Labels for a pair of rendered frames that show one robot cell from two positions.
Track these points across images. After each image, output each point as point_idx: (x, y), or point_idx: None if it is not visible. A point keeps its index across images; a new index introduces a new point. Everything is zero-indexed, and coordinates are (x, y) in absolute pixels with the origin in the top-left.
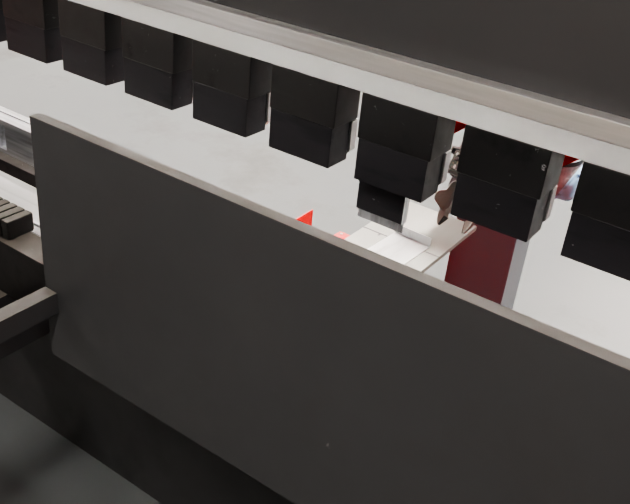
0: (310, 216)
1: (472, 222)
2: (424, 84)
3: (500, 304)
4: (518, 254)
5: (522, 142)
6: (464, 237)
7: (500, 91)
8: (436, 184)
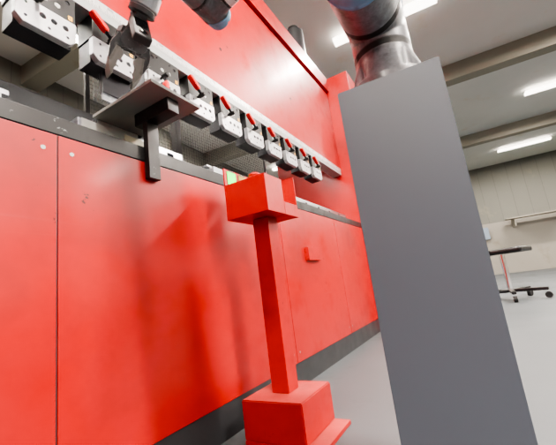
0: (290, 182)
1: (105, 67)
2: None
3: (359, 210)
4: (384, 128)
5: None
6: (135, 88)
7: None
8: (88, 57)
